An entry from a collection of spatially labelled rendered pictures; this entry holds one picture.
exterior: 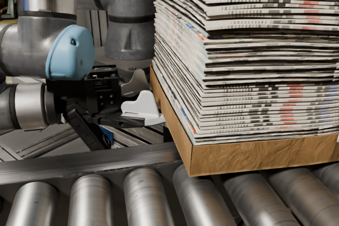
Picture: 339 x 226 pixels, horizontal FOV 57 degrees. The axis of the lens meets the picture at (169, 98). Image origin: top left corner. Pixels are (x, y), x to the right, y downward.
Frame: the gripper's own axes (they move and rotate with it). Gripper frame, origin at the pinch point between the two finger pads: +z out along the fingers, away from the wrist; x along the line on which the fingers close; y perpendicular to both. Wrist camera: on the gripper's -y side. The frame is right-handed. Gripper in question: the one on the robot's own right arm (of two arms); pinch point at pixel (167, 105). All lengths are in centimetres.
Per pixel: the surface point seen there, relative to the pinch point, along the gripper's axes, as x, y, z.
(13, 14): 569, -72, -166
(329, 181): -22.5, -2.1, 16.6
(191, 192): -22.5, -0.6, -1.9
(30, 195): -19.6, -0.2, -19.9
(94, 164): -15.3, -0.1, -12.9
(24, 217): -23.0, -0.2, -19.9
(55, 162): -13.8, -0.2, -17.9
